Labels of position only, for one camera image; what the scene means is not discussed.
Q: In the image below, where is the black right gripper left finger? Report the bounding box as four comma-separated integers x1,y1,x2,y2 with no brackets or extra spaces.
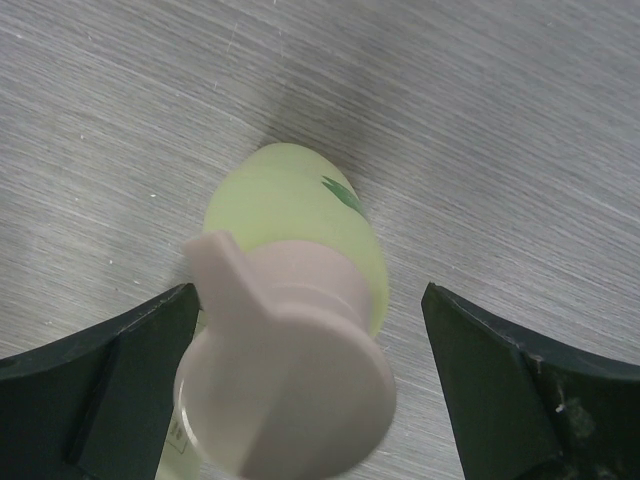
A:
1,284,199,479

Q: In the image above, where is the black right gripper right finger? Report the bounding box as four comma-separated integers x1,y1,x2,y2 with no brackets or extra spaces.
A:
421,283,639,479

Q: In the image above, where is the green pump bottle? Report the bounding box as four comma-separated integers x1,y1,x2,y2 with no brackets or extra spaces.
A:
156,143,396,479

